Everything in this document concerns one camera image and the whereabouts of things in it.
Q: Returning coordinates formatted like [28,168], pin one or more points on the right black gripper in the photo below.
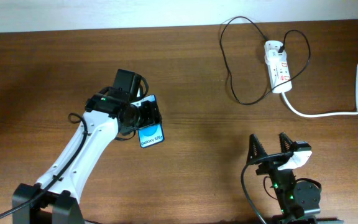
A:
[273,162]

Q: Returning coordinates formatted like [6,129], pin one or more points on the white power strip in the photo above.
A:
[279,74]

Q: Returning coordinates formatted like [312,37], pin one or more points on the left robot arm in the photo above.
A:
[55,196]

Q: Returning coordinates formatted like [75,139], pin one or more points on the blue Galaxy smartphone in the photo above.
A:
[149,133]

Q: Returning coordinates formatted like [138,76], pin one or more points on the white USB charger adapter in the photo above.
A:
[274,56]

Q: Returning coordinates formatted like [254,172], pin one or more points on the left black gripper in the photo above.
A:
[153,115]

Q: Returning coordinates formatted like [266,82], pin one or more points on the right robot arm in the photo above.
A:
[298,198]

